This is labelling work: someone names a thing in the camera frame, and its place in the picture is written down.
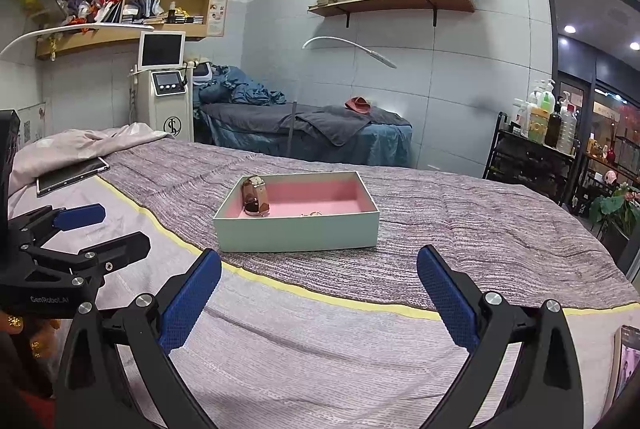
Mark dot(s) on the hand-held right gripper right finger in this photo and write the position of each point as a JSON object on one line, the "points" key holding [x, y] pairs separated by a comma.
{"points": [[445, 294]]}

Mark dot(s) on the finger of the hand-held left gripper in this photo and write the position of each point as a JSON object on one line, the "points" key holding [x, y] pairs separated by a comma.
{"points": [[80, 215], [117, 245]]}

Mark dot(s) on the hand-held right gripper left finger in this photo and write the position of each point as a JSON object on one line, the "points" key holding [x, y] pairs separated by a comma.
{"points": [[190, 294]]}

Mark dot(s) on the mint green box pink lining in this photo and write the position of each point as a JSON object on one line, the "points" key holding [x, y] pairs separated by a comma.
{"points": [[295, 234]]}

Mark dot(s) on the grey tablet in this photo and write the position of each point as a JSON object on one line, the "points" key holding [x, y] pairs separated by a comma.
{"points": [[72, 176]]}

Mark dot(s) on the pale pink quilt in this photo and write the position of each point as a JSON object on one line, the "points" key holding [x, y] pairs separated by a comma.
{"points": [[90, 144]]}

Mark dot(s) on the white beauty machine with screen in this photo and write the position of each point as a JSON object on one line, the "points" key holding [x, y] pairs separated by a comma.
{"points": [[162, 99]]}

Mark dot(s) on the black metal rack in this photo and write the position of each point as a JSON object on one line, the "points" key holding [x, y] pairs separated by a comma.
{"points": [[530, 164]]}

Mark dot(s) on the green potted plant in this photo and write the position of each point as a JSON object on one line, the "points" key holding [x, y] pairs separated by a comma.
{"points": [[615, 204]]}

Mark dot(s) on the phone with lit screen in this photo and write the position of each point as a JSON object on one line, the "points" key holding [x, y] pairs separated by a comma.
{"points": [[629, 364]]}

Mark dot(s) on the crumpled blue quilt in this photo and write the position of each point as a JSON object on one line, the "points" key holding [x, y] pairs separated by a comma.
{"points": [[240, 89]]}

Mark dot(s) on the massage bed blue cover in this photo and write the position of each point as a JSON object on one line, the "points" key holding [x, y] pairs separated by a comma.
{"points": [[310, 134]]}

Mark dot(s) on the row of bottles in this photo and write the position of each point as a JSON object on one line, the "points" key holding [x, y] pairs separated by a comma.
{"points": [[547, 119]]}

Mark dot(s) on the dark grey towel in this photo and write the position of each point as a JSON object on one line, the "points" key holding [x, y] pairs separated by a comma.
{"points": [[335, 121]]}

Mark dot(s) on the red cloth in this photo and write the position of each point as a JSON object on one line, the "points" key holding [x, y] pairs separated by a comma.
{"points": [[357, 104]]}

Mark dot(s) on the small wall poster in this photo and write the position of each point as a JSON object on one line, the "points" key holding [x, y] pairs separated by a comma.
{"points": [[32, 121]]}

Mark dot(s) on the framed wall notice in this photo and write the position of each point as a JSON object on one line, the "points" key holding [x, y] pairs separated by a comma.
{"points": [[217, 15]]}

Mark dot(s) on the curved wooden wall shelf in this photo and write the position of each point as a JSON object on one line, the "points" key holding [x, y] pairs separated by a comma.
{"points": [[390, 3]]}

